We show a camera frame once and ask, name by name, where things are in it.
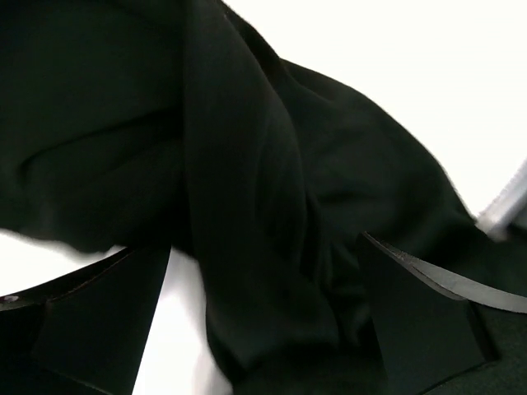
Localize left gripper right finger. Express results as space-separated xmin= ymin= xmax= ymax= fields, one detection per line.
xmin=357 ymin=234 xmax=526 ymax=394

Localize black tank top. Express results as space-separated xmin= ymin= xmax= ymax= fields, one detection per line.
xmin=1 ymin=1 xmax=526 ymax=394

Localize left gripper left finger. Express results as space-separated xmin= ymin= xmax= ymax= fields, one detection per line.
xmin=1 ymin=246 xmax=170 ymax=395

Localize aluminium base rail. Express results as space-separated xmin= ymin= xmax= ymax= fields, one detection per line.
xmin=477 ymin=160 xmax=526 ymax=240

